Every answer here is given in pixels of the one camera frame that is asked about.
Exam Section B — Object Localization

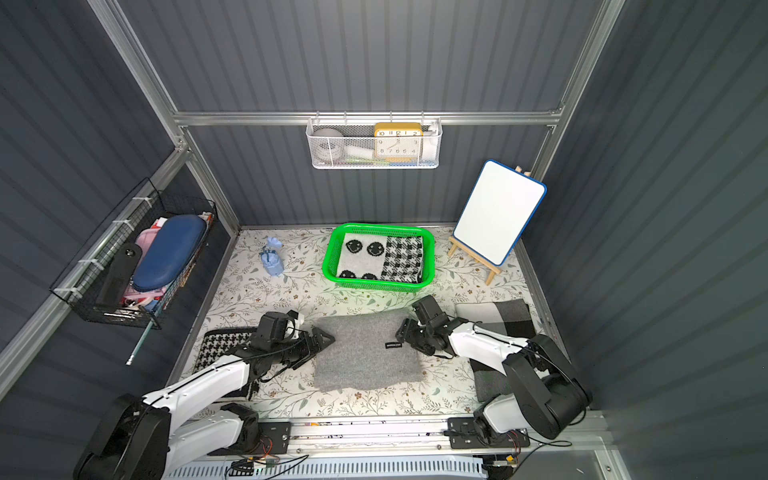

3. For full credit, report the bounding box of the green plastic basket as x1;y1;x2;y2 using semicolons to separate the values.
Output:
322;223;436;293

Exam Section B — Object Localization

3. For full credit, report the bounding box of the light blue small bottle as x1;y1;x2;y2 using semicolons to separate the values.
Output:
260;237;284;277

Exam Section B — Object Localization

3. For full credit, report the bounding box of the blue framed whiteboard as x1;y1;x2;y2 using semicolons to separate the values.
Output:
451;159;548;268

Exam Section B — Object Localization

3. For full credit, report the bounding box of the black remote handle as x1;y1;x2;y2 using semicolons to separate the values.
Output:
95;242;143;307

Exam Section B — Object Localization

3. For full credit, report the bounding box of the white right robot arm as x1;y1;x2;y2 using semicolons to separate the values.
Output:
395;296;592;445

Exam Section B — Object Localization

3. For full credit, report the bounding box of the grey black checked scarf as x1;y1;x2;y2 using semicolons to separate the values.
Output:
456;299;536;403

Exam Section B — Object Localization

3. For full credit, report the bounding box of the white wire wall basket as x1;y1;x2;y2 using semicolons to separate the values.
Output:
305;117;443;170

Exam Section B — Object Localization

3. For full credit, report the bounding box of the pink item in basket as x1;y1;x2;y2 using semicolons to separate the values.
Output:
122;217;169;308

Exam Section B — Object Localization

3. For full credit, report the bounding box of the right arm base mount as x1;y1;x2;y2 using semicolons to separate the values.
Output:
443;417;531;450

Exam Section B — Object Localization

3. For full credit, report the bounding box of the grey fuzzy scarf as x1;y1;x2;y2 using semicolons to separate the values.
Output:
312;309;422;392

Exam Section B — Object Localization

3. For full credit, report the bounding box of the smiley houndstooth white scarf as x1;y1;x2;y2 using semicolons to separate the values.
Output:
335;233;425;284

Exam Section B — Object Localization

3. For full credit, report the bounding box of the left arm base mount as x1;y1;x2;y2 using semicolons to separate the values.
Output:
208;422;291;458

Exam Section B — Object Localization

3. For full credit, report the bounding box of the white tape roll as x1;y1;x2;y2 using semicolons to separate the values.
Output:
309;128;345;163

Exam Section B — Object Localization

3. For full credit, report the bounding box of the wooden easel stand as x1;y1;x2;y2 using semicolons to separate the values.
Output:
446;166;533;287

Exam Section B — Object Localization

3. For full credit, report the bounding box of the small houndstooth folded scarf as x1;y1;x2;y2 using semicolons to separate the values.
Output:
192;327;257;402

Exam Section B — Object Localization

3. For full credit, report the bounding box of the yellow alarm clock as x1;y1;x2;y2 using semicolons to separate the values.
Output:
374;122;424;162

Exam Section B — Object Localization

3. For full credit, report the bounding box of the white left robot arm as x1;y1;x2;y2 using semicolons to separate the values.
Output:
73;311;335;479

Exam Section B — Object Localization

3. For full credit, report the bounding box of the blue oval case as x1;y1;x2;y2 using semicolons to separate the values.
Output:
131;214;207;293

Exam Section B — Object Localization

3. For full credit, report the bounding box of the black wire side basket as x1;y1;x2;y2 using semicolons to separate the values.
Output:
51;181;218;330

